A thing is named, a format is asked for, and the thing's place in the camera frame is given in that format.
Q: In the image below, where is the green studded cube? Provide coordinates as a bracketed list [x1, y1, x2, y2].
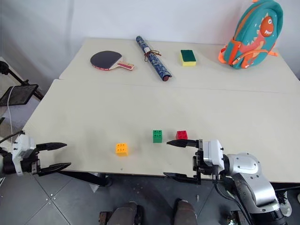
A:
[152, 129, 164, 143]

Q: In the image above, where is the red studded cube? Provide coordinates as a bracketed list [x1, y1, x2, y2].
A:
[175, 130, 189, 141]

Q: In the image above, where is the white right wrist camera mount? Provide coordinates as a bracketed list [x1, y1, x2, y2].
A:
[202, 139, 225, 168]

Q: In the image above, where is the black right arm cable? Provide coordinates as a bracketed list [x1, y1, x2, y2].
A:
[214, 180, 254, 225]

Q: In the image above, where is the black tripod stand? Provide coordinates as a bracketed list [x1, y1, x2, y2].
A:
[0, 60, 45, 101]

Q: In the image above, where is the white charging cable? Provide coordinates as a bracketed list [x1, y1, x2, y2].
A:
[7, 85, 15, 144]

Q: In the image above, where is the yellow studded cube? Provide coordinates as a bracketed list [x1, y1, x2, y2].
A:
[115, 142, 129, 157]

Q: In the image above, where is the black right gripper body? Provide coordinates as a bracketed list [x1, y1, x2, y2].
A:
[192, 139, 220, 186]

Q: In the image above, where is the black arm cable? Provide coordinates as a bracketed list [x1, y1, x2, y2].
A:
[0, 130, 24, 144]
[214, 180, 254, 225]

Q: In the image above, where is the white green sneaker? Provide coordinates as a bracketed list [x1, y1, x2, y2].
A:
[278, 190, 293, 213]

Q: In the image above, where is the teal dinosaur backpack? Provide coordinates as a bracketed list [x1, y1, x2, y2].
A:
[218, 0, 285, 70]

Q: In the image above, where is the black table tennis paddle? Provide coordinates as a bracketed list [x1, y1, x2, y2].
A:
[90, 50, 135, 72]

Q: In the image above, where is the yellow green sponge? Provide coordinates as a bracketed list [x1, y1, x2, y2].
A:
[180, 49, 197, 67]

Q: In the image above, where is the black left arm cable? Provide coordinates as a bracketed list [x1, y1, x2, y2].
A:
[0, 130, 24, 144]

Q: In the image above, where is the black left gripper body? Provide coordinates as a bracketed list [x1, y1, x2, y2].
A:
[22, 146, 42, 175]

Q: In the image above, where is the black tablet on stand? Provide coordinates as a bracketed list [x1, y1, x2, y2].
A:
[0, 84, 39, 107]

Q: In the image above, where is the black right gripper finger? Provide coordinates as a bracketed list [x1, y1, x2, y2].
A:
[166, 139, 200, 148]
[163, 172, 202, 185]

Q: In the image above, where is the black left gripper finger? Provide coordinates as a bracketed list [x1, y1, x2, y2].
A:
[37, 162, 72, 177]
[36, 142, 68, 152]

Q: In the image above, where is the rolled blue patterned mat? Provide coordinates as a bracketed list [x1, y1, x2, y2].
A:
[135, 35, 173, 83]

